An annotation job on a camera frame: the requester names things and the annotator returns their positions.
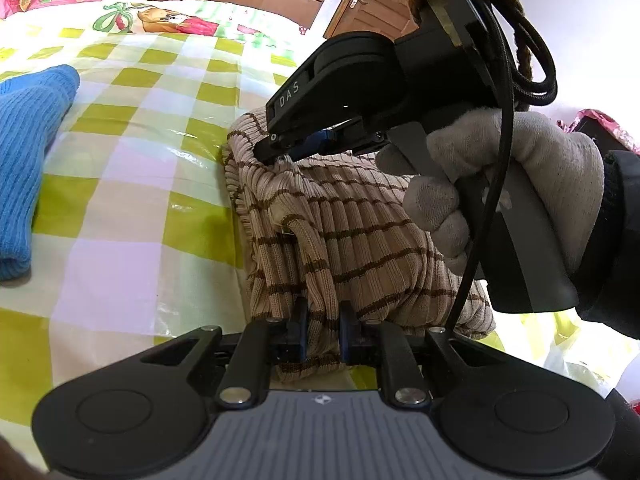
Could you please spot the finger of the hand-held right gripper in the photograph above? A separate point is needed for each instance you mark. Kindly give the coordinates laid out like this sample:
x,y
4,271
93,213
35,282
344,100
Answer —
x,y
312,141
290,105

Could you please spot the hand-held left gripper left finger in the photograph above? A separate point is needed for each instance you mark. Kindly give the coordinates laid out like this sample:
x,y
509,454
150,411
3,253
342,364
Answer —
x,y
301,332

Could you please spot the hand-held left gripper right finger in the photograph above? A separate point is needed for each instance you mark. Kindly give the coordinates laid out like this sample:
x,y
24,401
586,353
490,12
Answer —
x,y
346,335

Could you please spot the brown striped knit sweater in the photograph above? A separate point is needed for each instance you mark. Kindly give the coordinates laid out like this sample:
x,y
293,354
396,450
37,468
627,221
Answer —
x,y
350,220

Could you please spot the person's right forearm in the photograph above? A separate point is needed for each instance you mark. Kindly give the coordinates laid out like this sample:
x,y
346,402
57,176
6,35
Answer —
x,y
620,240

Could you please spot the person's right hand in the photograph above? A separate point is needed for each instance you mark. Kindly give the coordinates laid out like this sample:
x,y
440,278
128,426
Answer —
x,y
550,160

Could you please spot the printed checkered blanket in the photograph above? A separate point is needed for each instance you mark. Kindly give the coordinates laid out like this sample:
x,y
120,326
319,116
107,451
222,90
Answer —
x,y
140,170

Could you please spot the clear plastic bag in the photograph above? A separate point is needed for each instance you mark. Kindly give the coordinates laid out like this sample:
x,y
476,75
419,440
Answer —
x,y
575,370

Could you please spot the blue knit sweater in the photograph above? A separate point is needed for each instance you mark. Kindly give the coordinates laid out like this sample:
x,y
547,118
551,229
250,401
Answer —
x,y
30,150

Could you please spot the person's dark clothing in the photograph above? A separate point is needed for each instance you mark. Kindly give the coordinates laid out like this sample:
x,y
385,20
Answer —
x,y
627,435

